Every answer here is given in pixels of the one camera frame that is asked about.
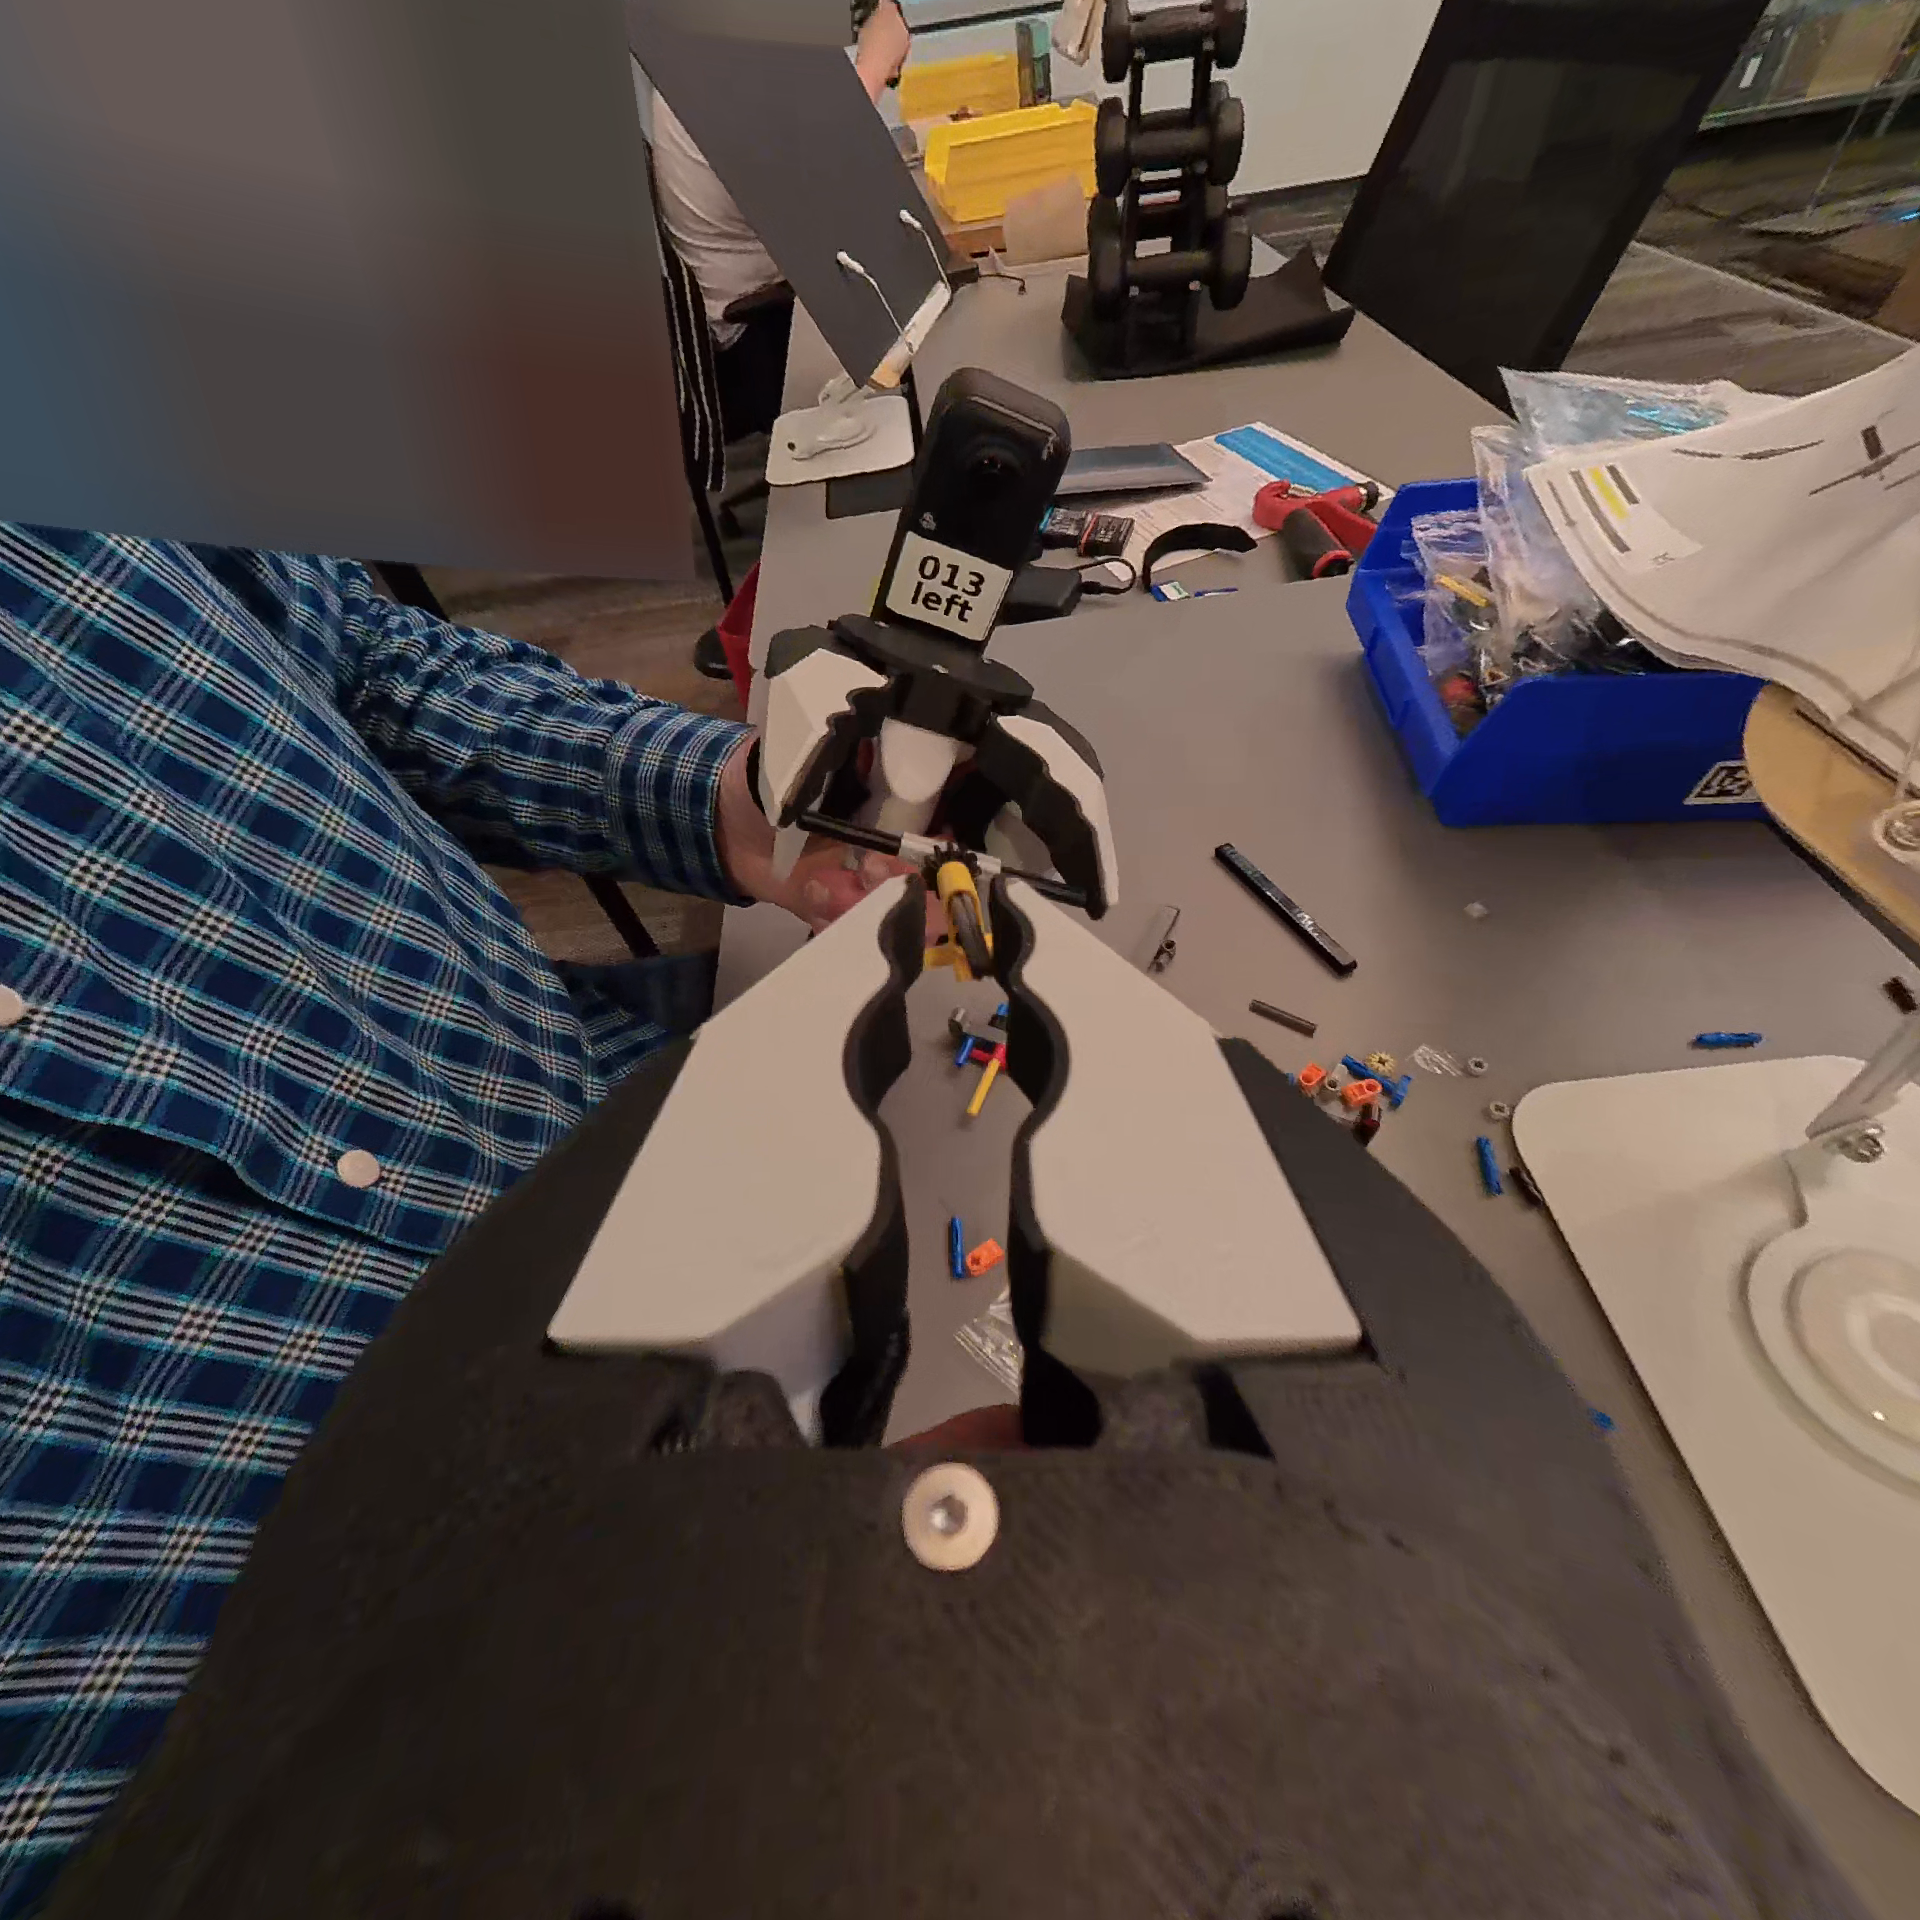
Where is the printed paper sheet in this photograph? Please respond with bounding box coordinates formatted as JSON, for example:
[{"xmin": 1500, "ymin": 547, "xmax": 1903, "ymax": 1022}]
[{"xmin": 1179, "ymin": 426, "xmax": 1390, "ymax": 521}]

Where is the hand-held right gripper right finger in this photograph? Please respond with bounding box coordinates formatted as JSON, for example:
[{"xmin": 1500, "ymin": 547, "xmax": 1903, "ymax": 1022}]
[{"xmin": 994, "ymin": 878, "xmax": 1367, "ymax": 1450}]

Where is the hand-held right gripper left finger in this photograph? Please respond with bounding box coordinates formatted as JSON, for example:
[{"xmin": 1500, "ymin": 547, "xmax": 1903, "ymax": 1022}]
[{"xmin": 548, "ymin": 878, "xmax": 919, "ymax": 1450}]

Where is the blue bin with square sticker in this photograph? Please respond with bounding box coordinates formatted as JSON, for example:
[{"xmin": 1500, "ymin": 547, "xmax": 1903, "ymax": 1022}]
[{"xmin": 1346, "ymin": 480, "xmax": 1773, "ymax": 830}]

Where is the person's torso in plaid shirt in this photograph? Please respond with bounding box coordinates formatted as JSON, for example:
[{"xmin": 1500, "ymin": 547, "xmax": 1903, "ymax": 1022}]
[{"xmin": 0, "ymin": 527, "xmax": 721, "ymax": 1878}]

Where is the clear plastic zip bag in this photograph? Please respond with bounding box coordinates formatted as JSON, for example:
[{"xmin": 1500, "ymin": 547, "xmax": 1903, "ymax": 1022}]
[{"xmin": 957, "ymin": 1290, "xmax": 1025, "ymax": 1398}]

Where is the black dumbbell rack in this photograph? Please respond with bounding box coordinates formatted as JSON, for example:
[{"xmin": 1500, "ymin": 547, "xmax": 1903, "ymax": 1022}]
[{"xmin": 1063, "ymin": 0, "xmax": 1361, "ymax": 381}]

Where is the yellow plastic bin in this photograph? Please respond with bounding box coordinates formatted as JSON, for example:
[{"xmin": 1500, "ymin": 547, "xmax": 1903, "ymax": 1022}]
[
  {"xmin": 898, "ymin": 54, "xmax": 1023, "ymax": 123},
  {"xmin": 922, "ymin": 103, "xmax": 1103, "ymax": 224}
]

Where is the black monitor back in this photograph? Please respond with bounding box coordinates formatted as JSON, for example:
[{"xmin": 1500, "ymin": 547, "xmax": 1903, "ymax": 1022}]
[{"xmin": 1324, "ymin": 0, "xmax": 1773, "ymax": 416}]

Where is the person's left forearm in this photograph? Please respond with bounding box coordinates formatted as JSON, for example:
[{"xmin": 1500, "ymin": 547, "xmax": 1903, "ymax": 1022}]
[{"xmin": 421, "ymin": 631, "xmax": 758, "ymax": 904}]

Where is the instruction booklet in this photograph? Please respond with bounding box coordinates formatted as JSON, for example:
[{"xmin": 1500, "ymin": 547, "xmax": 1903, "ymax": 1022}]
[{"xmin": 1523, "ymin": 351, "xmax": 1920, "ymax": 775}]

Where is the pile of clear lego bags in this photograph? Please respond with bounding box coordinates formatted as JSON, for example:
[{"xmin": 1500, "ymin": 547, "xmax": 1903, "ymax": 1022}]
[{"xmin": 1410, "ymin": 368, "xmax": 1788, "ymax": 722}]

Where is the yellow lego pin connector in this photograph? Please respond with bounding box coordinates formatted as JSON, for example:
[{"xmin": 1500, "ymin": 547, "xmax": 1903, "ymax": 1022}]
[{"xmin": 928, "ymin": 854, "xmax": 1002, "ymax": 981}]

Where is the person's left hand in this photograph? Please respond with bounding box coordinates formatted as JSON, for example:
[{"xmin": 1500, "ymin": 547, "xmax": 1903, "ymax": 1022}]
[{"xmin": 717, "ymin": 734, "xmax": 905, "ymax": 928}]

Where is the white book stand wooden board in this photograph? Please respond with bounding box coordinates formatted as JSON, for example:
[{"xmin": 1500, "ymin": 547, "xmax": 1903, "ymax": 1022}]
[{"xmin": 1515, "ymin": 681, "xmax": 1920, "ymax": 1776}]

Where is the long black lego beam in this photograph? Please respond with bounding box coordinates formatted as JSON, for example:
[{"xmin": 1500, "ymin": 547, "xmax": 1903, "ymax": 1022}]
[{"xmin": 1216, "ymin": 842, "xmax": 1361, "ymax": 977}]

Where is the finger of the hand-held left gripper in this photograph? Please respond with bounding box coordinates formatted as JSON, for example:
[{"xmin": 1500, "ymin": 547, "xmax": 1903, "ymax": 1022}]
[
  {"xmin": 758, "ymin": 642, "xmax": 897, "ymax": 875},
  {"xmin": 982, "ymin": 714, "xmax": 1124, "ymax": 922}
]

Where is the red handled tool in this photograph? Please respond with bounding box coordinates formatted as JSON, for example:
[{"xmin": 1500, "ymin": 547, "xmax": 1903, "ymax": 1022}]
[{"xmin": 1253, "ymin": 480, "xmax": 1381, "ymax": 578}]

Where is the black strap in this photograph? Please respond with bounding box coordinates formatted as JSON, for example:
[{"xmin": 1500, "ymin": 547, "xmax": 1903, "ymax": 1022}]
[{"xmin": 1145, "ymin": 524, "xmax": 1260, "ymax": 590}]

